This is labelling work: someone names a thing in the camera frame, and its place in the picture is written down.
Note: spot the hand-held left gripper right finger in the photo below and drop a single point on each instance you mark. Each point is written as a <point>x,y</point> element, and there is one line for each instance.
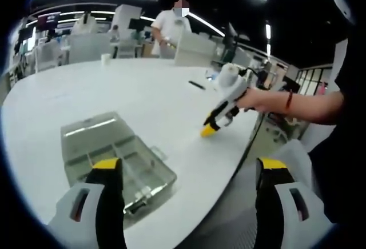
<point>280,209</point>

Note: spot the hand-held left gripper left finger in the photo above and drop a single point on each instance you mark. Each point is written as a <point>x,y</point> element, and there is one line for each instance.
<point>85,212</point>

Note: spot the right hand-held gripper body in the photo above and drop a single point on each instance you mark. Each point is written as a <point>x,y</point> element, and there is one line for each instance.
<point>233,89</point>

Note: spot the clear dual guide fixture box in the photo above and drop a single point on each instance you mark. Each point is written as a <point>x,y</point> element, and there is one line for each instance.
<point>94,134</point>

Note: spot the person's right hand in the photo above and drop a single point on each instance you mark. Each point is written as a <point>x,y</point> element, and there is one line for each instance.
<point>263,100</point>

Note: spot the blue tray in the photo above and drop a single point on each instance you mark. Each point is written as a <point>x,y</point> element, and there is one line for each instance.
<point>211,77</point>

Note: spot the black pen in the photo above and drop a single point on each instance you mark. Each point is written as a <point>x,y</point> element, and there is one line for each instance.
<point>197,85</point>

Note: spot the black tripod stand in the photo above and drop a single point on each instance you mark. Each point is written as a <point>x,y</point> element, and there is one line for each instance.
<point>231,43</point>

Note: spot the grey mesh office chair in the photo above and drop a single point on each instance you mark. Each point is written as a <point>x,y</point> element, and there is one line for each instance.
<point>294,157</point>

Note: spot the grey desk partition panel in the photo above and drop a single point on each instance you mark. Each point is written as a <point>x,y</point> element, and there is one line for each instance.
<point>195,50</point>

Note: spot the person's black shirt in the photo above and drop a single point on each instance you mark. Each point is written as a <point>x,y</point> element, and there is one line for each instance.
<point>343,160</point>

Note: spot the white paper cup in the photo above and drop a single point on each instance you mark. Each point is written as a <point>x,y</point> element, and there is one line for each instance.
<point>105,59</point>

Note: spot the dark red display screen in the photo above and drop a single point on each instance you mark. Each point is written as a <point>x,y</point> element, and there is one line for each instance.
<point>48,20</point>

